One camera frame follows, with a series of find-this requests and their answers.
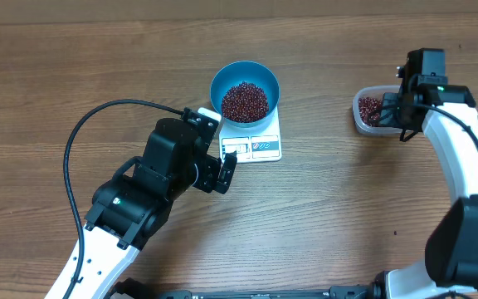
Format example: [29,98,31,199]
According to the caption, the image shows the white digital kitchen scale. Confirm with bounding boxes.
[218,108,282,164]

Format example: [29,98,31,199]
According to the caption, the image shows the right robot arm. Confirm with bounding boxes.
[354,48,478,298]

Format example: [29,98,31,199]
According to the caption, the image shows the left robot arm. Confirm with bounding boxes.
[47,108,237,298]

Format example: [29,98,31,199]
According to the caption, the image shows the red beans in bowl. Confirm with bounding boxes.
[221,81,269,123]

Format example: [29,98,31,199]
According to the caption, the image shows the clear plastic container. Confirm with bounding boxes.
[352,85,402,137]

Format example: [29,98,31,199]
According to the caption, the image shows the blue metal bowl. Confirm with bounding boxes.
[209,61,280,121]

